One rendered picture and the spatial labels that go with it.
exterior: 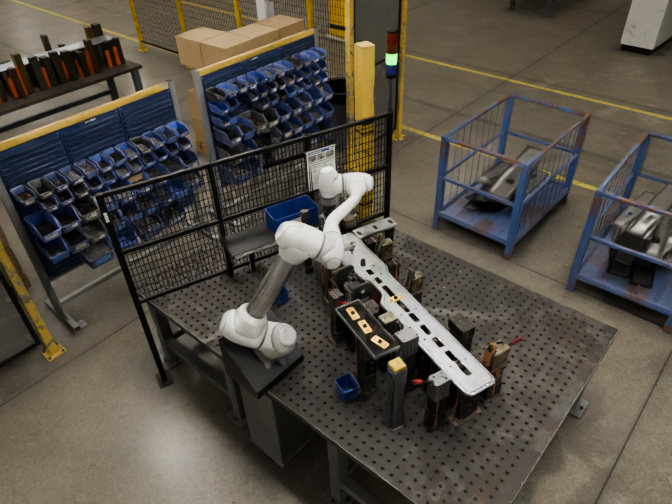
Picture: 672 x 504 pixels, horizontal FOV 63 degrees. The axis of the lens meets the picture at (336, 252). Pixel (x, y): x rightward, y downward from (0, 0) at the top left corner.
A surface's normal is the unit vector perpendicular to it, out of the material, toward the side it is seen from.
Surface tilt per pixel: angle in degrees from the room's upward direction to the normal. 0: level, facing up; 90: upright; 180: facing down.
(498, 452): 0
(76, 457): 0
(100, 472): 0
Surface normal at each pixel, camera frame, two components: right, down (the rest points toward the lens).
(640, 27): -0.70, 0.47
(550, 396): -0.04, -0.78
